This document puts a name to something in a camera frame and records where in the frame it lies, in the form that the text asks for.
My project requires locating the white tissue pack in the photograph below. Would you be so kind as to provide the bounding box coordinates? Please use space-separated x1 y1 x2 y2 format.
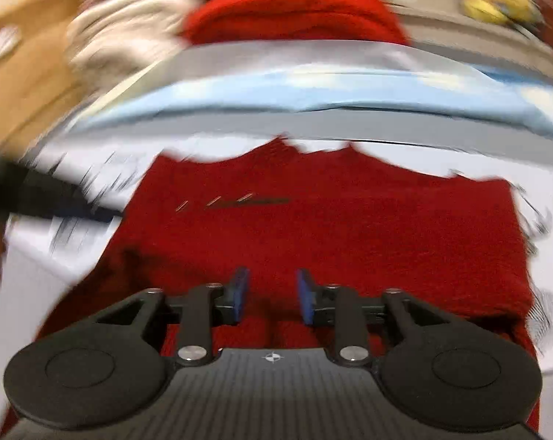
0 25 23 64

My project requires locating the dark red knit sweater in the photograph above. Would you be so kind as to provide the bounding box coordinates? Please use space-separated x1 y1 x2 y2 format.
35 137 542 440

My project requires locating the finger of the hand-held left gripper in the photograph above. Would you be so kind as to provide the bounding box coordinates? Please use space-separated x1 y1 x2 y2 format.
32 173 124 226

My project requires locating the red towel on table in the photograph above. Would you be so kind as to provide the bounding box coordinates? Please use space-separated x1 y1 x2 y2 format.
0 131 553 440

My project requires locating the wooden headboard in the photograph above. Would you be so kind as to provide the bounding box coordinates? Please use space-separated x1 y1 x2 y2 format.
0 0 103 150

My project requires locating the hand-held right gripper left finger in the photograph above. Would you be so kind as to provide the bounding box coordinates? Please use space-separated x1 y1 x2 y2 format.
95 266 252 367

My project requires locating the bright red folded blanket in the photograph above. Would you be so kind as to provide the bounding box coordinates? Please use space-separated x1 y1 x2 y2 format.
181 0 414 47

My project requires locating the cream folded blanket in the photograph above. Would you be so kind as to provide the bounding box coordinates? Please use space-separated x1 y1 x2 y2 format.
66 0 204 98

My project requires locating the light blue bed sheet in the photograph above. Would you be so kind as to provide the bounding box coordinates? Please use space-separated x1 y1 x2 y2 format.
70 39 553 144

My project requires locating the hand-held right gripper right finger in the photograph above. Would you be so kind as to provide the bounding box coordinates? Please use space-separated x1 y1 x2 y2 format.
295 268 447 367

